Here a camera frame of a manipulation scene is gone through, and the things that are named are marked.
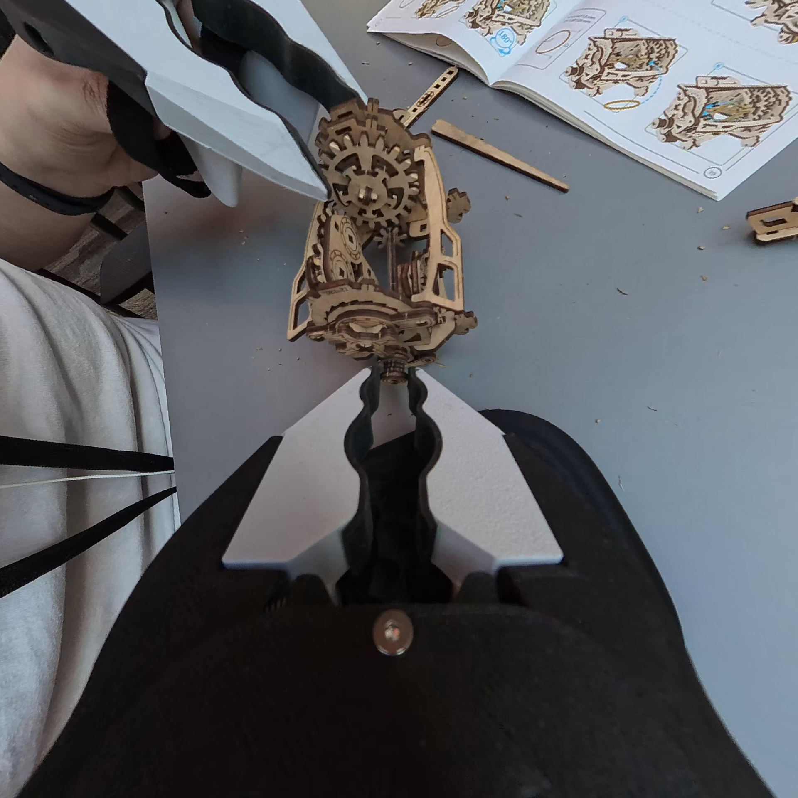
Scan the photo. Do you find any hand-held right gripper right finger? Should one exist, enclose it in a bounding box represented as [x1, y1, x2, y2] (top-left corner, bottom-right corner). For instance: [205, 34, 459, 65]
[408, 368, 565, 590]

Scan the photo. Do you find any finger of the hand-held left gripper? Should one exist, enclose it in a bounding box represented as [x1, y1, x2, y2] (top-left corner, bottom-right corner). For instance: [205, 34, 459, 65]
[192, 0, 369, 137]
[62, 0, 330, 202]

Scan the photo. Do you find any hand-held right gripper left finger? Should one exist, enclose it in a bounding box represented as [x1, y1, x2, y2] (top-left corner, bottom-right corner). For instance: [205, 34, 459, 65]
[222, 368, 379, 587]

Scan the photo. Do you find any wooden mechanical gear model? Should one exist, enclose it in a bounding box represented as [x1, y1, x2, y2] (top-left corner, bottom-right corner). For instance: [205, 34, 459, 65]
[286, 96, 478, 387]

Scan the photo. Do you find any person's left forearm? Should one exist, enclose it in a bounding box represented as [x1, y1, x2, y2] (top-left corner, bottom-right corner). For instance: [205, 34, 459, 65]
[0, 181, 94, 259]

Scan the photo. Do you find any grey desk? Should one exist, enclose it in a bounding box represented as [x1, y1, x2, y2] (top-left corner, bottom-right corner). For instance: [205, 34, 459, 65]
[142, 0, 798, 798]

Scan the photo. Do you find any person's left hand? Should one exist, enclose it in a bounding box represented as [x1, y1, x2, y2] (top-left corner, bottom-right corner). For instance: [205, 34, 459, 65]
[0, 45, 164, 195]

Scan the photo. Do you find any long perforated wooden strip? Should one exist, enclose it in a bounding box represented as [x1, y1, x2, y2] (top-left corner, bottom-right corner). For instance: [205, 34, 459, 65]
[399, 65, 459, 128]

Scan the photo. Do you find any black wristband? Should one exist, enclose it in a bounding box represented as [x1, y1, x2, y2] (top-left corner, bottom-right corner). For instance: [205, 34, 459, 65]
[0, 161, 126, 217]

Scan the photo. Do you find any pointed wooden stick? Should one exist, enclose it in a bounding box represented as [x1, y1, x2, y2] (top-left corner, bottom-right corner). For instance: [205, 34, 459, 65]
[431, 118, 569, 193]

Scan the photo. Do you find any person's white shirt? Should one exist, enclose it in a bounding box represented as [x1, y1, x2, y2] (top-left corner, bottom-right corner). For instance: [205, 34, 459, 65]
[0, 259, 182, 793]

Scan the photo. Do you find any open instruction booklet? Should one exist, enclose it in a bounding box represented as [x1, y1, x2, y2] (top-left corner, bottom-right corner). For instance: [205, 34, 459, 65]
[367, 0, 798, 202]

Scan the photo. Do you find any wooden strip with cross peg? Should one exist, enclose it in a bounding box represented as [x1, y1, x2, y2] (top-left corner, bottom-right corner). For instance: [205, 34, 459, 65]
[746, 196, 798, 244]

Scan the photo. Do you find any wide black strap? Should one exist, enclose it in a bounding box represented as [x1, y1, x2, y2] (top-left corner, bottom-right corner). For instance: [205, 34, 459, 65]
[0, 436, 175, 473]

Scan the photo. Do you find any thin black cord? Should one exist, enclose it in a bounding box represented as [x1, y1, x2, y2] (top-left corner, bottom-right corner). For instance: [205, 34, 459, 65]
[0, 486, 178, 599]

